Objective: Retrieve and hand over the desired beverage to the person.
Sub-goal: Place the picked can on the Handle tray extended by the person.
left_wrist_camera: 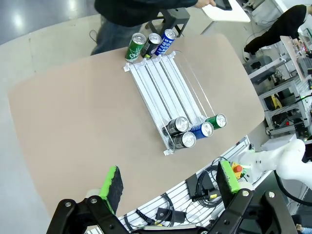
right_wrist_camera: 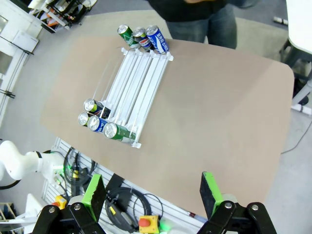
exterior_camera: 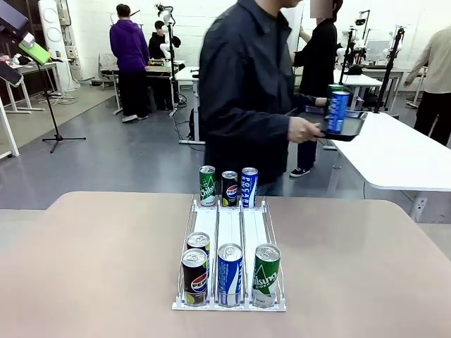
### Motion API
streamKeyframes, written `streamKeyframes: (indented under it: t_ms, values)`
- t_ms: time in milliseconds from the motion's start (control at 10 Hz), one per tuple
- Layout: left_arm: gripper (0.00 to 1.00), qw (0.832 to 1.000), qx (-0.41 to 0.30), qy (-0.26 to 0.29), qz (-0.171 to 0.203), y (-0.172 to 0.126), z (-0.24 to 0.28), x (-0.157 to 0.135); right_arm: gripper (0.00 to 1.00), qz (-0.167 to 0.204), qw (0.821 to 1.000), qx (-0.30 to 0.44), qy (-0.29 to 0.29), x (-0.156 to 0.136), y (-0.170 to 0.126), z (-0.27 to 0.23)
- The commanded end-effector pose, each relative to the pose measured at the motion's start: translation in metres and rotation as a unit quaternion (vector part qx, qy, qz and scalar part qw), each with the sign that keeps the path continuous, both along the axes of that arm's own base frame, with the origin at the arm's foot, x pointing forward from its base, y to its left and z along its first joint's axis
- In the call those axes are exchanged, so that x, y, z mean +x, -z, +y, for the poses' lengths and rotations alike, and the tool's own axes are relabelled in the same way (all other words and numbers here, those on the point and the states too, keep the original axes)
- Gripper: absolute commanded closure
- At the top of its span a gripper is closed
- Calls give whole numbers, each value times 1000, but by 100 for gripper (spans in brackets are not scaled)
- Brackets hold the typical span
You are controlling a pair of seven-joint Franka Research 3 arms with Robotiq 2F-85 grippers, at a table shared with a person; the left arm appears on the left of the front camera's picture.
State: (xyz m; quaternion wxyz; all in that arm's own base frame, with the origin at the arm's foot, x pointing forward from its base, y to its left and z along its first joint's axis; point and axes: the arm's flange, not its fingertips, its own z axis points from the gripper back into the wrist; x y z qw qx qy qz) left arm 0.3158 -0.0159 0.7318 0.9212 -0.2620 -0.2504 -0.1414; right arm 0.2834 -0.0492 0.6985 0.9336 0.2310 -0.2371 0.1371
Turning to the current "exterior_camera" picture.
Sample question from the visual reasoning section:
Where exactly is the person in beige top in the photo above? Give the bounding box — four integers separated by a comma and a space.
402, 26, 451, 148

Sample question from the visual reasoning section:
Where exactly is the black tripod stand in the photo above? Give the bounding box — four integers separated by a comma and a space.
338, 27, 357, 108
373, 26, 406, 114

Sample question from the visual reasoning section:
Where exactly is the black serving tray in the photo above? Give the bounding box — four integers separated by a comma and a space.
319, 111, 369, 143

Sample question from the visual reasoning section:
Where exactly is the person in purple hoodie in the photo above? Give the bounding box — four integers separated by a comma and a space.
109, 3, 152, 123

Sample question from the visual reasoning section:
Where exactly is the white side table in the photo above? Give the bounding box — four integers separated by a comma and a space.
0, 98, 20, 159

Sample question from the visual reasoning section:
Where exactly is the person's right forearm navy sleeve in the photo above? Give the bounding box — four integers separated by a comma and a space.
202, 101, 293, 149

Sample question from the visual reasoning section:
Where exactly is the person in navy jacket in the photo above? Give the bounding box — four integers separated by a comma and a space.
198, 0, 330, 197

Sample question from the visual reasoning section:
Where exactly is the dark wooden desk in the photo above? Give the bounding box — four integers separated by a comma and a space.
146, 59, 186, 112

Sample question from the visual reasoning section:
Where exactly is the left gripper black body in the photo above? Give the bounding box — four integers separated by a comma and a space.
0, 3, 30, 35

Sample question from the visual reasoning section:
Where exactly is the black microphone stand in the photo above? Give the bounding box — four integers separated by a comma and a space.
33, 59, 87, 154

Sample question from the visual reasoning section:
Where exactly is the person's left forearm navy sleeve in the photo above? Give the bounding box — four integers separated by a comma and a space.
292, 93, 317, 106

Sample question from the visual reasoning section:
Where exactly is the black Pepsi can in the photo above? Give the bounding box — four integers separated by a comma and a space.
186, 231, 211, 256
180, 247, 210, 307
221, 170, 240, 208

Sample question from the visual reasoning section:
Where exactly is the white tower air conditioner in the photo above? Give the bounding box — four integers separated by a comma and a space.
37, 0, 68, 94

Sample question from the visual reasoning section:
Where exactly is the large white table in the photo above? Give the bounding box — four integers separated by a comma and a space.
330, 110, 451, 223

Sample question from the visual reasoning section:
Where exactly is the white can dispenser rack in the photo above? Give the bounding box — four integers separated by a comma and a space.
171, 195, 288, 313

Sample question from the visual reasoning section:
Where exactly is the black stand with white head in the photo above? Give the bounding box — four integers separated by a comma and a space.
154, 2, 179, 117

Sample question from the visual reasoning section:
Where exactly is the white lab desk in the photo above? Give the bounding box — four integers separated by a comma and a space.
333, 68, 383, 112

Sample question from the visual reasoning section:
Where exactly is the person's right hand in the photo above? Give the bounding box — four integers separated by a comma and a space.
287, 115, 327, 144

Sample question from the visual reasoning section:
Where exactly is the cluttered white desk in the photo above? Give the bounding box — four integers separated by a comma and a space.
0, 61, 61, 115

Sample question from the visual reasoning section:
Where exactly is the person in black clothes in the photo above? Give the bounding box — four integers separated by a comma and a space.
290, 0, 345, 178

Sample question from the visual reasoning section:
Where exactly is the seated person in black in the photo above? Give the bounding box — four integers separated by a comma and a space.
147, 20, 170, 61

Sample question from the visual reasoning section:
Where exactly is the white desk with T-foot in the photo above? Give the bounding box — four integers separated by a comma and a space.
174, 66, 206, 145

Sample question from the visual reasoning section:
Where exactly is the blue Pocari Sweat can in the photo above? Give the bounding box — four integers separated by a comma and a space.
324, 90, 351, 134
241, 167, 259, 208
217, 243, 245, 307

